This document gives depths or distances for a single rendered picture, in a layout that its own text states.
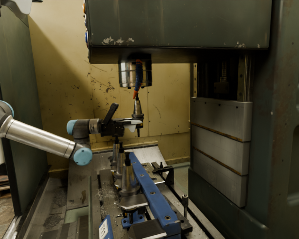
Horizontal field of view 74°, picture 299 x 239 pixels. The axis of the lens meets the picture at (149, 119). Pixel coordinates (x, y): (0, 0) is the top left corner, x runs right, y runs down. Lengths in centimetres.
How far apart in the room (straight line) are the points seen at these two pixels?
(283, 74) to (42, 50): 174
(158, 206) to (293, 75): 72
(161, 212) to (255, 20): 71
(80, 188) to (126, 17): 143
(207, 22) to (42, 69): 153
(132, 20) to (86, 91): 136
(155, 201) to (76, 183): 136
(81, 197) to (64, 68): 110
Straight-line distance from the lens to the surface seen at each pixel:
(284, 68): 93
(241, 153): 101
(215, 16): 78
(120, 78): 92
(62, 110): 197
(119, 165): 67
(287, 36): 94
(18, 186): 138
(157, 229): 46
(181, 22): 71
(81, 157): 88
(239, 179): 108
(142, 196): 57
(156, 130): 210
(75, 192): 178
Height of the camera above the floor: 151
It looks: 10 degrees down
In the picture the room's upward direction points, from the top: 2 degrees counter-clockwise
